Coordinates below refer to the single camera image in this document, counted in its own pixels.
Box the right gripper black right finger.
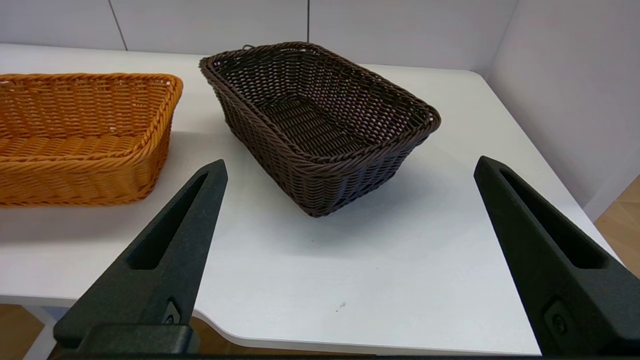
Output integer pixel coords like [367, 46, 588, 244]
[473, 155, 640, 357]

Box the orange wicker basket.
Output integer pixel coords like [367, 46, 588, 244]
[0, 73, 184, 207]

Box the white table leg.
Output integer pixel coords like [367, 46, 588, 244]
[21, 305, 68, 360]

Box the dark brown wicker basket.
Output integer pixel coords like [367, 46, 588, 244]
[199, 41, 442, 218]

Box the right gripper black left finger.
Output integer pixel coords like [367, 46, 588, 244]
[53, 159, 229, 351]

